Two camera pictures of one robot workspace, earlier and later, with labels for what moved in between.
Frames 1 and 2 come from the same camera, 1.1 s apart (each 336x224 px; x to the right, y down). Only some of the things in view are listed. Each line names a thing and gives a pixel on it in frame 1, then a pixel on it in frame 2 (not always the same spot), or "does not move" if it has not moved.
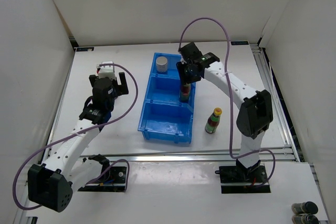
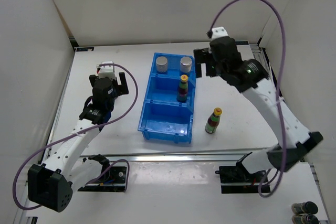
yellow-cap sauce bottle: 213,121 does not move
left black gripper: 122,89 does not move
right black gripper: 180,66 -> 201,56
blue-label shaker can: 161,63 does not move
